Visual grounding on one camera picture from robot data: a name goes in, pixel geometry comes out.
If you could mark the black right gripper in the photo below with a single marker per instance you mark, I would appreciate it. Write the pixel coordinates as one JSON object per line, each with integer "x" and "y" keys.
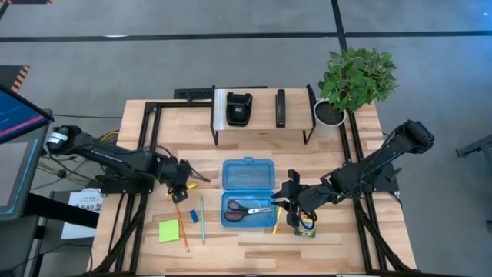
{"x": 303, "y": 198}

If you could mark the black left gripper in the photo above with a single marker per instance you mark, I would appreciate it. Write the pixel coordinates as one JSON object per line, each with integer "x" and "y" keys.
{"x": 177, "y": 175}

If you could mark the yellow pencil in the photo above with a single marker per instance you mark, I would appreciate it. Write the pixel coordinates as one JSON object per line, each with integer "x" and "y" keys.
{"x": 276, "y": 225}

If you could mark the crayon box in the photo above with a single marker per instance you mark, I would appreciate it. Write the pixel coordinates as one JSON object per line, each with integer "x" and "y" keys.
{"x": 307, "y": 231}

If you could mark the blue eraser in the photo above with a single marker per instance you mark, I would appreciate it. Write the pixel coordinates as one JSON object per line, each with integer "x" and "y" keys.
{"x": 194, "y": 215}

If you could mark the blue plastic pencil box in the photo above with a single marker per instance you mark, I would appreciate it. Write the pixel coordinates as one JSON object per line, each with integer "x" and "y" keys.
{"x": 248, "y": 177}

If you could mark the teal pencil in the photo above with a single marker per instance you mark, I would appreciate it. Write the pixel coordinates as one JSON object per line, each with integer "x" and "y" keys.
{"x": 202, "y": 221}

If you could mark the orange pencil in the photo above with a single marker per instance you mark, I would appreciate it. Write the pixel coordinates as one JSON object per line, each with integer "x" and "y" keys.
{"x": 183, "y": 231}

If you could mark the green sticky note pad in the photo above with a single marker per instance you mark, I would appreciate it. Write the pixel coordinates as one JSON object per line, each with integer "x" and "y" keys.
{"x": 169, "y": 231}

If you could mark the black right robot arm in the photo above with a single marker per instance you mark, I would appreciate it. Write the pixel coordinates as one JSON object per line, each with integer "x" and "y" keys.
{"x": 376, "y": 161}

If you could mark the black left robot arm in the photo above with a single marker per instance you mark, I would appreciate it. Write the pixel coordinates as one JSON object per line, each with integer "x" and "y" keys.
{"x": 107, "y": 155}

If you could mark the black hole punch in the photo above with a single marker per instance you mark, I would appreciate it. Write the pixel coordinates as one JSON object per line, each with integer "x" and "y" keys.
{"x": 239, "y": 109}

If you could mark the black power strip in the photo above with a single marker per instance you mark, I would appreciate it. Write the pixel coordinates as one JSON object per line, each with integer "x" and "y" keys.
{"x": 192, "y": 93}

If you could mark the wooden shelf riser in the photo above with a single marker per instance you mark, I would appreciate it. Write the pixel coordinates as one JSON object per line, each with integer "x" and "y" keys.
{"x": 263, "y": 111}

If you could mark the black stapler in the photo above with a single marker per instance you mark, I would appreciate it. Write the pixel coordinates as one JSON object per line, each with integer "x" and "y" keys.
{"x": 280, "y": 108}

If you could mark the white plant pot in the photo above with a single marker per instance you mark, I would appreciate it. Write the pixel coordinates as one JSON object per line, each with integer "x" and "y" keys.
{"x": 329, "y": 113}

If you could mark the white paper sheet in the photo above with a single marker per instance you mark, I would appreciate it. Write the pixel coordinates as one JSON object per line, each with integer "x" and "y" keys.
{"x": 82, "y": 200}

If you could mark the black cart bar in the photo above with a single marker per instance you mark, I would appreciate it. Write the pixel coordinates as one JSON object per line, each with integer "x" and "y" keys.
{"x": 61, "y": 211}

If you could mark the green leafy plant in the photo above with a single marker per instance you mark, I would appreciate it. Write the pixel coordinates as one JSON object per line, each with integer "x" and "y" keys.
{"x": 357, "y": 79}

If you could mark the grey panel under monitor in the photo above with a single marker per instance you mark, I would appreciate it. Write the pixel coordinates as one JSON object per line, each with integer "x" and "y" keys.
{"x": 15, "y": 173}

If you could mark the blue-screen monitor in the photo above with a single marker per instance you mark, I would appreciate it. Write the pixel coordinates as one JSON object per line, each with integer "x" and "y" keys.
{"x": 19, "y": 115}

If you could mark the grey furniture leg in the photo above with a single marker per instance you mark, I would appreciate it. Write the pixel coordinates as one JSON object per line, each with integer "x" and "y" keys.
{"x": 476, "y": 146}

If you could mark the hazard-striped floor mat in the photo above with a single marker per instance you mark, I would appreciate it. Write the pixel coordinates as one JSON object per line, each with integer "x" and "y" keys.
{"x": 17, "y": 79}

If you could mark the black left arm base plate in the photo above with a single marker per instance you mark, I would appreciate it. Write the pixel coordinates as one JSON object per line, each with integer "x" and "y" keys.
{"x": 123, "y": 188}

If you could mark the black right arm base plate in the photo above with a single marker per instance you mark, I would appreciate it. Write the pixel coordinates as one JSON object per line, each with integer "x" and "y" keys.
{"x": 384, "y": 181}

